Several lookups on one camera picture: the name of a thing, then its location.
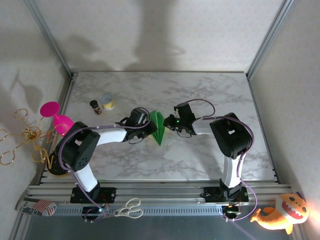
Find green paper sheet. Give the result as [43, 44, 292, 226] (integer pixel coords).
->
[149, 109, 167, 147]

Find yellow label tin can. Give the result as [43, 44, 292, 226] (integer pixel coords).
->
[99, 93, 116, 112]

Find black cap spice bottle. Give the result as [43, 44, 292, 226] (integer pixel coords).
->
[89, 99, 103, 116]

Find pink plastic goblet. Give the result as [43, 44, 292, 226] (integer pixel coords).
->
[40, 101, 75, 137]

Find black controller board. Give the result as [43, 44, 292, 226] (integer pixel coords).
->
[223, 205, 241, 217]
[81, 206, 106, 216]

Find black round gold-rimmed base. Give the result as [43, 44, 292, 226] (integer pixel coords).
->
[47, 153, 72, 178]

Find flag print pouch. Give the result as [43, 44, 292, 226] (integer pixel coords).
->
[15, 197, 58, 217]

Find orange shark plush toy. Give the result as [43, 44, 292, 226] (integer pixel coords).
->
[249, 191, 310, 235]

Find aluminium frame rail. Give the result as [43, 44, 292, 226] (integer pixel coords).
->
[26, 181, 292, 207]

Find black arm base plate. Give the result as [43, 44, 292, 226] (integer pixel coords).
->
[202, 186, 250, 203]
[69, 186, 117, 204]

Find aluminium side rail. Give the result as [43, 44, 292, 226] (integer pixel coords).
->
[247, 77, 281, 183]
[37, 72, 77, 186]

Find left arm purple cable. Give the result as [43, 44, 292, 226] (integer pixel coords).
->
[59, 106, 152, 224]

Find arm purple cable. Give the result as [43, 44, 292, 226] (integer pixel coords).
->
[186, 99, 259, 223]
[59, 106, 152, 224]

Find white handled scissors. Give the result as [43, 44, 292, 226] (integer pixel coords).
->
[103, 197, 144, 220]

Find grey perforated cable duct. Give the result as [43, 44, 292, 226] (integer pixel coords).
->
[53, 205, 223, 217]

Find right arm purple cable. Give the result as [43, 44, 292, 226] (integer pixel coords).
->
[186, 99, 259, 223]

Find gold wire ornament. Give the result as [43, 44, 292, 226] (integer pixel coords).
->
[0, 108, 68, 171]

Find aluminium frame post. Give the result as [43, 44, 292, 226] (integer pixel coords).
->
[246, 0, 293, 80]
[23, 0, 76, 78]

